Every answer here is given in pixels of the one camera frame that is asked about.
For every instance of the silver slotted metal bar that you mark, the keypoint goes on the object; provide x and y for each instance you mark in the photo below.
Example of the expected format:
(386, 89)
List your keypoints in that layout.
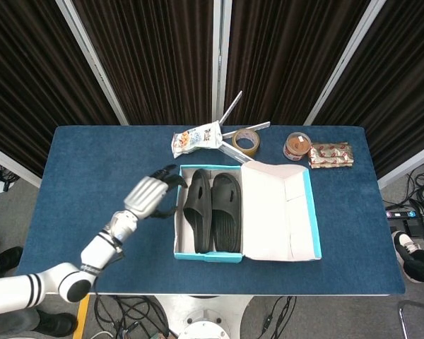
(233, 152)
(254, 127)
(230, 107)

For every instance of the brown packing tape roll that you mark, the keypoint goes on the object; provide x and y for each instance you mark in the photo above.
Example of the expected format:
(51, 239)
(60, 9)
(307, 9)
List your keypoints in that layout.
(251, 146)

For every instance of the black metal chair frame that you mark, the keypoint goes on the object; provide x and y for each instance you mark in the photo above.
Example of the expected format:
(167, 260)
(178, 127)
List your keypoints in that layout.
(404, 318)

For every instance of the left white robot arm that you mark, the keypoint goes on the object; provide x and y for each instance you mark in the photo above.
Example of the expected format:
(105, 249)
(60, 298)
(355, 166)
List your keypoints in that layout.
(97, 252)

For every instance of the dark brown curtain panel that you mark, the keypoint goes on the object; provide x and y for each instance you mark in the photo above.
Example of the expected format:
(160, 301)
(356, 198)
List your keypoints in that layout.
(32, 88)
(286, 63)
(399, 88)
(155, 63)

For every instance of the white snack bag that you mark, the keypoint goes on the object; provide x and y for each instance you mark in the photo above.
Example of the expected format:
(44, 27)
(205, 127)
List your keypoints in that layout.
(196, 138)

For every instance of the black and white sneaker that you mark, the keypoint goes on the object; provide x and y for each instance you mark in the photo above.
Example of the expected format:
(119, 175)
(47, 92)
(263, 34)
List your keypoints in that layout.
(410, 257)

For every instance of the yellow floor tape strip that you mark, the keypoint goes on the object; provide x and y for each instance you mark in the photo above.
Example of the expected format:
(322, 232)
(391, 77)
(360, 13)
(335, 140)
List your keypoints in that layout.
(81, 318)

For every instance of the red and gold snack packet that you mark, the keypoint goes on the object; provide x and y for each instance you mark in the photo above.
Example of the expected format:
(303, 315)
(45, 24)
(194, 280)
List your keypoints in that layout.
(330, 155)

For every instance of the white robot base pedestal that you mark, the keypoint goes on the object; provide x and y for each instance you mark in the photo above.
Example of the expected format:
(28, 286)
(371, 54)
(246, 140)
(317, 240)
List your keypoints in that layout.
(205, 318)

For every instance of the black rubber slipper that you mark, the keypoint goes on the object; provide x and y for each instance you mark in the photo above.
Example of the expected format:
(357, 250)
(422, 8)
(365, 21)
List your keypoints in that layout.
(198, 219)
(228, 226)

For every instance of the light blue shoe box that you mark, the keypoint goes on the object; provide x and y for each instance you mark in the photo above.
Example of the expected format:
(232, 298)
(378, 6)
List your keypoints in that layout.
(268, 212)

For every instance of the blue felt table cover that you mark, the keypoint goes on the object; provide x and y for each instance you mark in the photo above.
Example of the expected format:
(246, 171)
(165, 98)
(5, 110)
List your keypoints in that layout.
(92, 159)

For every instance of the white partition frame post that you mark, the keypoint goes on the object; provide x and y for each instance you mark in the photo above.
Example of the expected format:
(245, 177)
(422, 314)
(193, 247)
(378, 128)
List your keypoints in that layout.
(220, 53)
(342, 67)
(92, 63)
(10, 164)
(410, 164)

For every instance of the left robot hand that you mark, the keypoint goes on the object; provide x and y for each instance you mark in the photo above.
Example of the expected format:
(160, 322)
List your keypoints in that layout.
(145, 196)

